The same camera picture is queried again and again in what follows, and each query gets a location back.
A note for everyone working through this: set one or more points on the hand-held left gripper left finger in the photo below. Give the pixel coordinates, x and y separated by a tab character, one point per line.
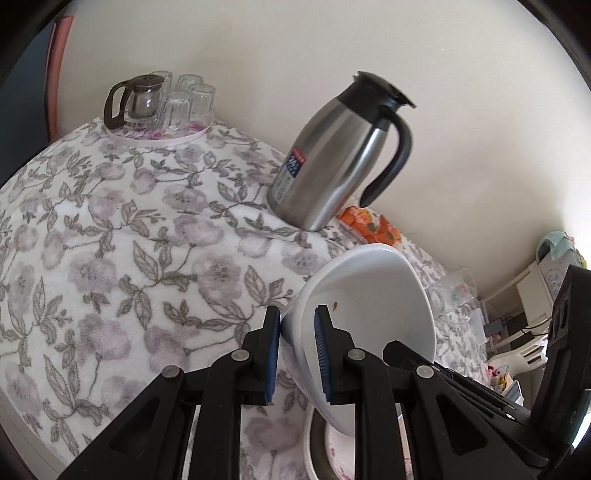
273	355

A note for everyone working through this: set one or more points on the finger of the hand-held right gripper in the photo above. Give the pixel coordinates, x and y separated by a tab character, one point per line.
489	401

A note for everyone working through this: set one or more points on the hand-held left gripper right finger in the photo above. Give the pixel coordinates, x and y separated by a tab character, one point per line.
323	355

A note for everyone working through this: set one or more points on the white square ceramic bowl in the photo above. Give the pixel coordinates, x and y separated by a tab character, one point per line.
383	295

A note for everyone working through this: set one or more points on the pile of small colourful items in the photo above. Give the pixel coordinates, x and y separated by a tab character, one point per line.
503	383

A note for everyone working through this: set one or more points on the black charger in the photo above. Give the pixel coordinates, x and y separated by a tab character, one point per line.
495	326

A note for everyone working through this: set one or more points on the white side table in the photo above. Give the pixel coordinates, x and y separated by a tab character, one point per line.
526	295

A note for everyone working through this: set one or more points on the white power strip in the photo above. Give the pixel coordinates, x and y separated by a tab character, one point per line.
480	323

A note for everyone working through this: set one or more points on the white green bag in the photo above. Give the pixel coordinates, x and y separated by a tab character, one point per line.
556	263

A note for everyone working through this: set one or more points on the clear glass mug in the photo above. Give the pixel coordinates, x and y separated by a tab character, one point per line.
450	295

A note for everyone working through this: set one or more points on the orange snack packet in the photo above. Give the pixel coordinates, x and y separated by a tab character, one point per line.
388	235
358	221

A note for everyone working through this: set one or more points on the floral grey tablecloth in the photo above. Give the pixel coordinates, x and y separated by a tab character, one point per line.
115	277

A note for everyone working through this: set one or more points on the stainless steel thermos jug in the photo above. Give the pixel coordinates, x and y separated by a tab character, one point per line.
332	161

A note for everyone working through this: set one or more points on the white round tray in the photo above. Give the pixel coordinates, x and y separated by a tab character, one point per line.
157	137

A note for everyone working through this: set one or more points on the clear drinking glass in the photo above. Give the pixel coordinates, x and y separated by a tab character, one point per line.
177	110
203	101
165	79
187	83

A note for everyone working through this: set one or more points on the dark blue cabinet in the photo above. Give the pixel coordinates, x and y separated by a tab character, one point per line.
23	115

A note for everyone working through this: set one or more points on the pink board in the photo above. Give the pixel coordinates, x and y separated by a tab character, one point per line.
57	69

